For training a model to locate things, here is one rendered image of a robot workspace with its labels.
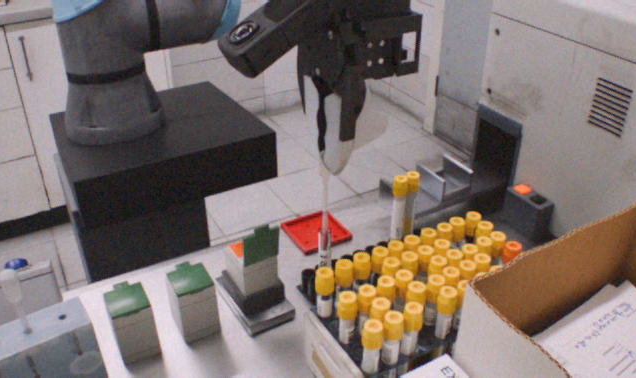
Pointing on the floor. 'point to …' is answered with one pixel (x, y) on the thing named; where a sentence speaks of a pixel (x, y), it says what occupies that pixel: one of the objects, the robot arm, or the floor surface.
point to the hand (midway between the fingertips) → (326, 162)
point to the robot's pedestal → (136, 236)
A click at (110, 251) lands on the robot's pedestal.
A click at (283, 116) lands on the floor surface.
